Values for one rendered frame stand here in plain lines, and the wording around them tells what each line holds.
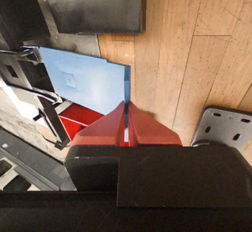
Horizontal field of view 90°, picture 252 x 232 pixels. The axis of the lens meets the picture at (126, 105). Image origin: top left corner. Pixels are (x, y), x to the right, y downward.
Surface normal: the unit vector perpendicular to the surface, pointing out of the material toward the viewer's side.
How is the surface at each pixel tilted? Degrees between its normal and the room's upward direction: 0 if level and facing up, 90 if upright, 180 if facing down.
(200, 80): 0
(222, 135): 0
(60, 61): 5
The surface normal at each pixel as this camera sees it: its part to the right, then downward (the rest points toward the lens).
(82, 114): -0.07, -0.80
